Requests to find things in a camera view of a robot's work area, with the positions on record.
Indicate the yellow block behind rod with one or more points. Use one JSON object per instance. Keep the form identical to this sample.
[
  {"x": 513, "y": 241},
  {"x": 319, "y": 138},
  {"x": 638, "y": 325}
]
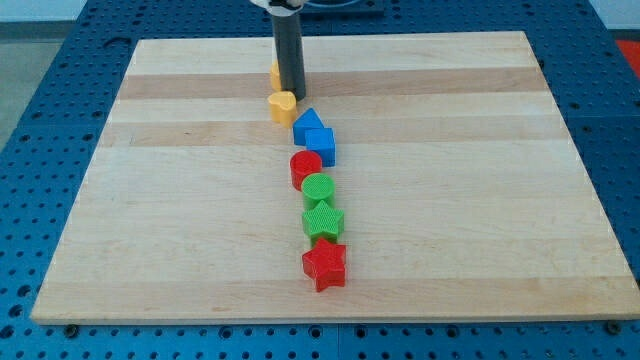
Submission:
[{"x": 275, "y": 80}]

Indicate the red cylinder block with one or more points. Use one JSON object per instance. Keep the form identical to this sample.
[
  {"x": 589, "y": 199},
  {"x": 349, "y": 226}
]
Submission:
[{"x": 302, "y": 164}]

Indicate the yellow heart block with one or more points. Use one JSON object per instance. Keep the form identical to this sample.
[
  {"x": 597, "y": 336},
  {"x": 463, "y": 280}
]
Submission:
[{"x": 283, "y": 108}]

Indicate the light wooden board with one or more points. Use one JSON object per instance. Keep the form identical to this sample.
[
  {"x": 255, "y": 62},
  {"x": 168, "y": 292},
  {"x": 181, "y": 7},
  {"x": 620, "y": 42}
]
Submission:
[{"x": 464, "y": 196}]

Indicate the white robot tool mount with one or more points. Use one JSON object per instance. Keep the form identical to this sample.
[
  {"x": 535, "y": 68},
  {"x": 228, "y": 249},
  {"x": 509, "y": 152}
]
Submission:
[{"x": 280, "y": 8}]

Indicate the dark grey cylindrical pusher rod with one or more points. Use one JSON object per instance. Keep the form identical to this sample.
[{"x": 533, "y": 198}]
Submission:
[{"x": 289, "y": 51}]

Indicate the red star block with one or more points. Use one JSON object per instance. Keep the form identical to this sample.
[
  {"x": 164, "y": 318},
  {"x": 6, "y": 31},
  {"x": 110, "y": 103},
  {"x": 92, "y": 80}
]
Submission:
[{"x": 325, "y": 264}]

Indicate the green star block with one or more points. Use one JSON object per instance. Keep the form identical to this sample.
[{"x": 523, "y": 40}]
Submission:
[{"x": 323, "y": 222}]

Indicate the blue cube block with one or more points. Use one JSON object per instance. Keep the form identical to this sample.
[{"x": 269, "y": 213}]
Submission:
[{"x": 322, "y": 141}]

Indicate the green cylinder block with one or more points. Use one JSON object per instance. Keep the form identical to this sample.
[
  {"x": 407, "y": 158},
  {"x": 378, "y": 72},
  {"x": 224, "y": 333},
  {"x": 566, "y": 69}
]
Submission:
[{"x": 318, "y": 187}]

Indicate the blue triangle block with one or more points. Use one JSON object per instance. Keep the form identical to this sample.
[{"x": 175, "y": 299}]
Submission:
[{"x": 309, "y": 120}]

